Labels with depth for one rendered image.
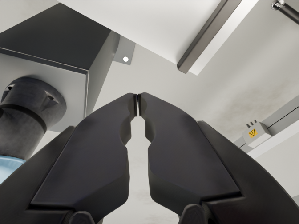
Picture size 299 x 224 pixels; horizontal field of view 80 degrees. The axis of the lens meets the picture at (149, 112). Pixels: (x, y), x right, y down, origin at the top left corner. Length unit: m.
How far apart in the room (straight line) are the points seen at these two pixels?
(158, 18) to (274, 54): 1.27
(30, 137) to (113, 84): 1.04
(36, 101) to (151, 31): 0.32
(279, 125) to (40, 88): 1.06
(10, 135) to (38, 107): 0.10
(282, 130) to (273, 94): 0.65
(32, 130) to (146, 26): 0.33
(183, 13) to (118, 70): 1.09
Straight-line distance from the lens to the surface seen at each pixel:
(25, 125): 0.47
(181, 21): 0.31
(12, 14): 1.48
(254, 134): 1.14
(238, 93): 1.59
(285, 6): 1.32
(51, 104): 0.52
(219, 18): 0.30
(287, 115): 1.14
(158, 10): 0.31
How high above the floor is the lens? 1.18
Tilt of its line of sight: 49 degrees down
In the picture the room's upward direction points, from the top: 178 degrees counter-clockwise
